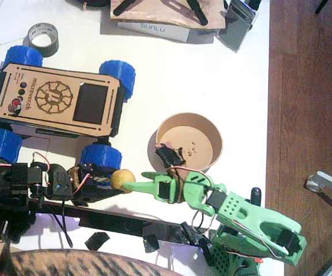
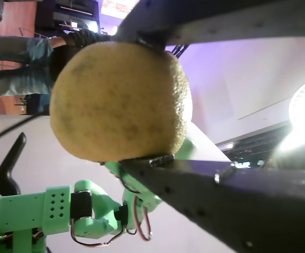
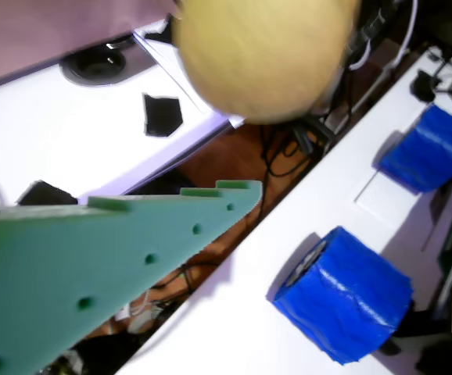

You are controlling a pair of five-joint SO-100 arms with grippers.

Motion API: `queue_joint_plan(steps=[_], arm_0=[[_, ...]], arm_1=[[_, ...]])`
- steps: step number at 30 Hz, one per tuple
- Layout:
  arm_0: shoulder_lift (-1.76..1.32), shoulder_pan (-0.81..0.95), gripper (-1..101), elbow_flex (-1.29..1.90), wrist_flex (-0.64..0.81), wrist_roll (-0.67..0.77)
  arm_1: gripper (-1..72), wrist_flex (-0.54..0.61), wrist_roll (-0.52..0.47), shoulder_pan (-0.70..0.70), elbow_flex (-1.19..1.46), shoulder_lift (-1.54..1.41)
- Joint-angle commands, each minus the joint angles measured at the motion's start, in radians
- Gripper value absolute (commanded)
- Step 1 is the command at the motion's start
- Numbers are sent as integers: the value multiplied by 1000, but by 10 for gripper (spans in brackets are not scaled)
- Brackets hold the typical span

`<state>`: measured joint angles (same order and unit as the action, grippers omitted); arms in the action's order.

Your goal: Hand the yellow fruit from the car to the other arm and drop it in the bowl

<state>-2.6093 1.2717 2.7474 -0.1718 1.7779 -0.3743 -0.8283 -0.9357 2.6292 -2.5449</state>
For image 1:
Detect grey duct tape roll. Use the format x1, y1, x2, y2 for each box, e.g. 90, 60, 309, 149
27, 22, 60, 57

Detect black round object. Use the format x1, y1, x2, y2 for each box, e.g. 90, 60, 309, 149
64, 0, 111, 9

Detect brown wooden board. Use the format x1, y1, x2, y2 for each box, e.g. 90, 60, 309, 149
110, 0, 227, 30

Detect black stand leg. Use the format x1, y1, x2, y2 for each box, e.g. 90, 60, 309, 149
113, 0, 140, 17
186, 0, 210, 26

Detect brown striped furry cover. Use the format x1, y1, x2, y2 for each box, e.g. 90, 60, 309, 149
0, 248, 181, 276

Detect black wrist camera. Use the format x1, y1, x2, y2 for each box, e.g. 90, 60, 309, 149
155, 143, 187, 168

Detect black table clamp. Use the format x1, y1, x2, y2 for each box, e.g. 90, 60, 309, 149
199, 237, 215, 267
180, 221, 197, 245

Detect crumpled dark foil piece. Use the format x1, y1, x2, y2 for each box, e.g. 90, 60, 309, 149
142, 234, 160, 254

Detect grey metal leg with caster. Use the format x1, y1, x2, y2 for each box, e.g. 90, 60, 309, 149
306, 171, 332, 202

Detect brown paper bowl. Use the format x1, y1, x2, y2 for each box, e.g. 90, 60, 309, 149
155, 112, 223, 174

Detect black chair leg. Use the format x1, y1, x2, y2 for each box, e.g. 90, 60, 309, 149
314, 0, 330, 16

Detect black tape piece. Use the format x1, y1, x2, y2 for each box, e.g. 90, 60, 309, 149
84, 231, 111, 251

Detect wooden microrover chassis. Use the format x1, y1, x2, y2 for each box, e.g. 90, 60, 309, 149
0, 63, 126, 138

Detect white paper sheet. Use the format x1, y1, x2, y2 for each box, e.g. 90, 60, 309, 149
0, 0, 40, 46

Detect red white servo wire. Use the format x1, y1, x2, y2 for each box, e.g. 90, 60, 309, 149
32, 151, 51, 173

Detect black clamp handle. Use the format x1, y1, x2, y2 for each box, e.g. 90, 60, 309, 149
250, 186, 262, 206

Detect white SUNLU box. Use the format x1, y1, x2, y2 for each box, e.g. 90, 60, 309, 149
117, 20, 190, 44

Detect yellow lemon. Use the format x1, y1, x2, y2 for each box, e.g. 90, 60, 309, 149
110, 168, 137, 194

